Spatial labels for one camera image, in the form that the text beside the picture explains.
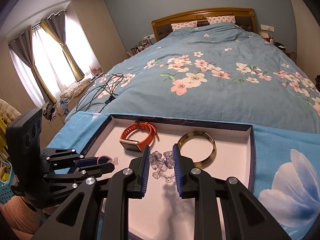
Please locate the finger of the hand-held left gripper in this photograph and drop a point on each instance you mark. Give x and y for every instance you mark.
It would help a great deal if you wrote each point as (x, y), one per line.
(87, 161)
(100, 169)

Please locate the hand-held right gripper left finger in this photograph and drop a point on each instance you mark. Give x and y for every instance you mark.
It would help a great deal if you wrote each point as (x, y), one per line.
(145, 170)

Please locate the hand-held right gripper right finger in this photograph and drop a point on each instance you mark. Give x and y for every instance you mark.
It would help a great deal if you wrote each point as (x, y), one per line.
(178, 170)

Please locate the white shallow tray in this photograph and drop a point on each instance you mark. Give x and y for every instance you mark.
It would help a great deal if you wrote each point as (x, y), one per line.
(225, 140)

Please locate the orange smartwatch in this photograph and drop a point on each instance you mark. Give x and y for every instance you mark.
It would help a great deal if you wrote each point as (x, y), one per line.
(130, 145)

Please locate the amber bangle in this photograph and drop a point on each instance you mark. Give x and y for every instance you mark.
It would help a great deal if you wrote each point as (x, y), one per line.
(213, 150)

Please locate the blue plastic basket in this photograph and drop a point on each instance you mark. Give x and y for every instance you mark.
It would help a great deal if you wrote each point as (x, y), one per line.
(5, 192)

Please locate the beige quilted cloth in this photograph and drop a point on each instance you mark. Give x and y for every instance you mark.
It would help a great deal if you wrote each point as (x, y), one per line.
(8, 110)

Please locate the pile of mixed clothes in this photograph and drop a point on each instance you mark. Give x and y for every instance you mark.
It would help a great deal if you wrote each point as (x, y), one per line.
(53, 110)

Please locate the pink knitted cloth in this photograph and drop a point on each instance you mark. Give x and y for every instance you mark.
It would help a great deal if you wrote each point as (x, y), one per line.
(17, 215)

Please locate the beige folded blanket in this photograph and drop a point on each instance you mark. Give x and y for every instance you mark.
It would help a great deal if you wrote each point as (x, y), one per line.
(75, 88)

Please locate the blue floral duvet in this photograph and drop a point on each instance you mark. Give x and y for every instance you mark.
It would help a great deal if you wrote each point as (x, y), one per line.
(212, 100)

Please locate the small pink fan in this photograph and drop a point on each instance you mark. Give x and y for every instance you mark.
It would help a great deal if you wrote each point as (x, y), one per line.
(94, 71)

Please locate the white sheer curtain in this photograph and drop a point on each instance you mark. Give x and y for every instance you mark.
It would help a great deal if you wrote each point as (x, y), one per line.
(50, 62)

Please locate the light blue flower blanket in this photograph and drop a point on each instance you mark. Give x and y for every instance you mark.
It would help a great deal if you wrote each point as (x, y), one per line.
(275, 155)

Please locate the grey and gold curtain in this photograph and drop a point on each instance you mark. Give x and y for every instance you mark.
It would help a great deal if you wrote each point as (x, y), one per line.
(23, 55)
(57, 27)

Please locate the cosmetics on nightstand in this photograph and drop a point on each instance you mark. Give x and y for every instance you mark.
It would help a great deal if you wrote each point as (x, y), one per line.
(140, 46)

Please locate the white patterned pillow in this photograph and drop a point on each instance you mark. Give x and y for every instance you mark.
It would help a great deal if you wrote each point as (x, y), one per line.
(221, 19)
(183, 25)

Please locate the wooden headboard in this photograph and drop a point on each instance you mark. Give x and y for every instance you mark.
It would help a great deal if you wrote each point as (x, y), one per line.
(200, 13)

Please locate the wooden nightstand with items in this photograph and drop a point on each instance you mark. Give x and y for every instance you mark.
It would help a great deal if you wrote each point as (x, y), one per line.
(287, 52)

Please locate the pile of dark clothes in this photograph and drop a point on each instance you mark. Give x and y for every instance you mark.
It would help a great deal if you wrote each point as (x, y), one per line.
(318, 83)

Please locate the white wall socket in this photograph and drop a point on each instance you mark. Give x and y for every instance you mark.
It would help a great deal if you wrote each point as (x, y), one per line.
(148, 37)
(267, 28)

